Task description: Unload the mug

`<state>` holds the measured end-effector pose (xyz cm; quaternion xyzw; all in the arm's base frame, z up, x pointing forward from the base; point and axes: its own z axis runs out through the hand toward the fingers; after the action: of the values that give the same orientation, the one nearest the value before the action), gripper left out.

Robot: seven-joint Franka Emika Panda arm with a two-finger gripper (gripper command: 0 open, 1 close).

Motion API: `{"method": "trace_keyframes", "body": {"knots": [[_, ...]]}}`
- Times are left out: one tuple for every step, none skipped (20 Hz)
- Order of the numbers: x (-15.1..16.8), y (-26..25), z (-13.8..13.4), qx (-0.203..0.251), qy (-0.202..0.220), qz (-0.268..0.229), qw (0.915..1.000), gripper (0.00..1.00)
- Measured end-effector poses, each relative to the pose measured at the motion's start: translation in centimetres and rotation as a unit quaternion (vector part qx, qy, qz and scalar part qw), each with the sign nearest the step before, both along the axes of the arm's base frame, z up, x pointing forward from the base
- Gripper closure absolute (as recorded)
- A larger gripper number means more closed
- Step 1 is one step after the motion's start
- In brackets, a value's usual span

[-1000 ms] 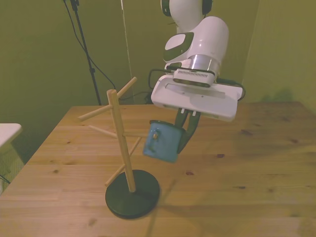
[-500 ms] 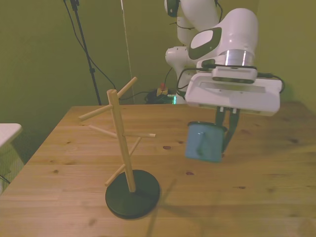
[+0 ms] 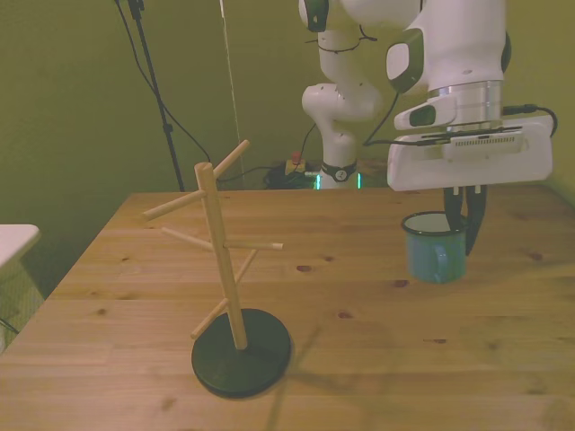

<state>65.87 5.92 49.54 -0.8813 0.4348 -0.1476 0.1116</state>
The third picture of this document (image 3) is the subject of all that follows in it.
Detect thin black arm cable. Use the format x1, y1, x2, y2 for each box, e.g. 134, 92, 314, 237
362, 91, 450, 148

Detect black cable by stand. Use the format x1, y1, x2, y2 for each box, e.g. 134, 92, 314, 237
113, 0, 270, 183

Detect white side table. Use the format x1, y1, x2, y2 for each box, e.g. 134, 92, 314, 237
0, 224, 41, 271

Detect thin white hanging cord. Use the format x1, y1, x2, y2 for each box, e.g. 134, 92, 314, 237
219, 0, 246, 181

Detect blue enamel mug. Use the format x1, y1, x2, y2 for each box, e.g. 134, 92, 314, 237
401, 211, 471, 286

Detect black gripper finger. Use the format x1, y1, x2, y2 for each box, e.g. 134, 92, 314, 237
443, 186, 468, 233
464, 184, 490, 257

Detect yellow emergency stop red button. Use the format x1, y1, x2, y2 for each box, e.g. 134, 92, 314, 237
284, 152, 307, 177

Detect black camera stand pole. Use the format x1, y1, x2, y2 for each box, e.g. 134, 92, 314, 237
126, 0, 187, 192

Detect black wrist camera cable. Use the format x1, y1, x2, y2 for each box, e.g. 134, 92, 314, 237
501, 103, 559, 138

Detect wooden mug tree black base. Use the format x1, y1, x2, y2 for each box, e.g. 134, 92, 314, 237
142, 138, 293, 399

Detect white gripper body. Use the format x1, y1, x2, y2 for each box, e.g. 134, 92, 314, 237
386, 114, 554, 193

